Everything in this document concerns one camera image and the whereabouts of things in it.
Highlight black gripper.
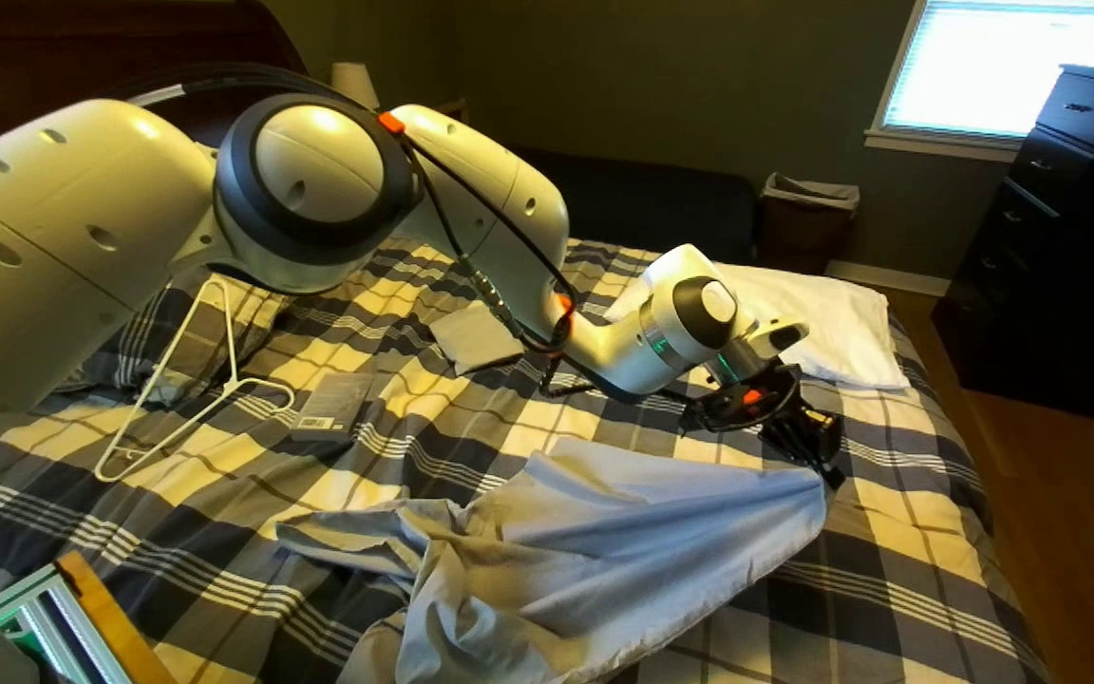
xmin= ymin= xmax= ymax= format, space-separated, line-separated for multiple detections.
xmin=710 ymin=362 xmax=850 ymax=492

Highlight brown laundry hamper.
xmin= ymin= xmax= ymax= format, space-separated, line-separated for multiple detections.
xmin=754 ymin=169 xmax=868 ymax=272

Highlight plaid bed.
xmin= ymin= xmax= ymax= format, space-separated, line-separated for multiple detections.
xmin=0 ymin=232 xmax=1055 ymax=684

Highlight black tall dresser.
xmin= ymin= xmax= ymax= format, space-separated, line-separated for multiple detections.
xmin=927 ymin=64 xmax=1094 ymax=420

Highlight folded grey cloth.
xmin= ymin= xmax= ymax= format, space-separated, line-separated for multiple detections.
xmin=425 ymin=297 xmax=532 ymax=381

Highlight dark wooden headboard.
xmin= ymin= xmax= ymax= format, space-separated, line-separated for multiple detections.
xmin=0 ymin=0 xmax=312 ymax=165

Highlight white pillow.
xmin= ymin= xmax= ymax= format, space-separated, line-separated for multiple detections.
xmin=710 ymin=259 xmax=917 ymax=393

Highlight orange cable strap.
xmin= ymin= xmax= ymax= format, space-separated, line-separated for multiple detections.
xmin=553 ymin=288 xmax=583 ymax=341

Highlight wood and green frame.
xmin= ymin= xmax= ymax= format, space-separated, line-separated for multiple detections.
xmin=0 ymin=547 xmax=178 ymax=684

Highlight white shade table lamp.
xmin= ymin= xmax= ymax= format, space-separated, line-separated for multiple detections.
xmin=328 ymin=55 xmax=383 ymax=112

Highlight white wire clothes hanger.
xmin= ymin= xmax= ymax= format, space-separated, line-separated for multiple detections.
xmin=92 ymin=272 xmax=302 ymax=487

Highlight large grey-brown cloth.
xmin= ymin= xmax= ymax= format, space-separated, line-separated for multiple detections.
xmin=274 ymin=431 xmax=834 ymax=684

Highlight bright window white frame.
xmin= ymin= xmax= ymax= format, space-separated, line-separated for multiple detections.
xmin=863 ymin=0 xmax=1094 ymax=162

